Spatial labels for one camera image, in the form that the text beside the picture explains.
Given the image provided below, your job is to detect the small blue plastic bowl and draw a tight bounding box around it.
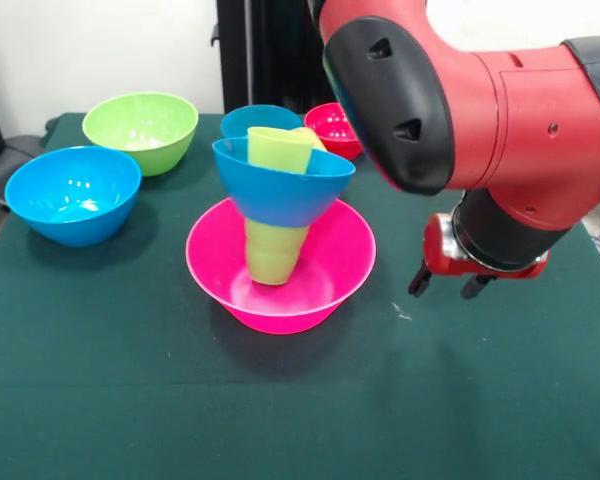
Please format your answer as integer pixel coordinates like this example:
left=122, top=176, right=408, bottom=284
left=220, top=104, right=305, bottom=141

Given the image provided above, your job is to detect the large blue plastic bowl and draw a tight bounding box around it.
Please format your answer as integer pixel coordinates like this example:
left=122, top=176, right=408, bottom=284
left=212, top=137, right=357, bottom=229
left=3, top=145, right=142, bottom=249

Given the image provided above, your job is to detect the pink plastic bowl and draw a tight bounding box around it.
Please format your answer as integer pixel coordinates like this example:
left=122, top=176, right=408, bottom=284
left=185, top=197, right=378, bottom=336

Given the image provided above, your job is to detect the green plastic bowl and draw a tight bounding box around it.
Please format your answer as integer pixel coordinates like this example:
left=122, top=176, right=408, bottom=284
left=81, top=91, right=200, bottom=177

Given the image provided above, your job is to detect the stepped green plastic cup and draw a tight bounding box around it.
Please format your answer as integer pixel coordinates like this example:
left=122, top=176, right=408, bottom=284
left=243, top=217, right=311, bottom=287

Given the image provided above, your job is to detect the yellow plastic cup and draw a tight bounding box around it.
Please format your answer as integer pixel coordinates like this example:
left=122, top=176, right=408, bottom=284
left=289, top=127, right=329, bottom=153

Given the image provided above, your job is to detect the red plastic bowl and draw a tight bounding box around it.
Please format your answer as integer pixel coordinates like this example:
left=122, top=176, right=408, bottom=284
left=303, top=102, right=365, bottom=161

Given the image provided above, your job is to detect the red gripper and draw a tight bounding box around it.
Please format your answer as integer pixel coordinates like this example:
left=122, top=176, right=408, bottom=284
left=408, top=213, right=551, bottom=300

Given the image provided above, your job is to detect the dark green table cloth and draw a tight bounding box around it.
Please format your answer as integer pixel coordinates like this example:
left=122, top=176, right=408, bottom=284
left=0, top=112, right=600, bottom=480

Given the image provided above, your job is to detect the light green plastic cup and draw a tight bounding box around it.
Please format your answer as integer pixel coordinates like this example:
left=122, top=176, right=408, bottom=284
left=246, top=126, right=315, bottom=176

